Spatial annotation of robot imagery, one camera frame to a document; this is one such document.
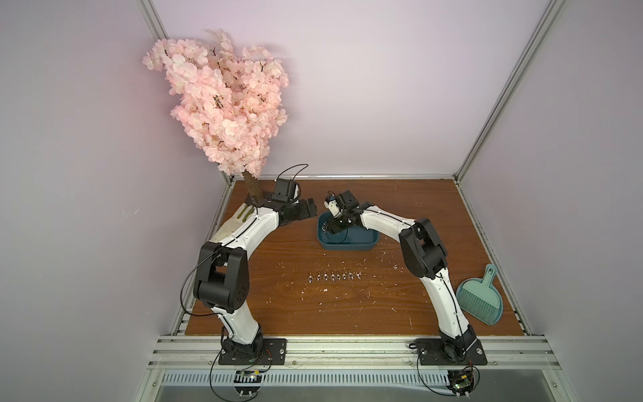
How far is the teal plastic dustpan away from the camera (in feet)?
2.65

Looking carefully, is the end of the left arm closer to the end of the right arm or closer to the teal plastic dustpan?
the end of the right arm

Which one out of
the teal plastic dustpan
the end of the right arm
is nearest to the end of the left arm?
the end of the right arm
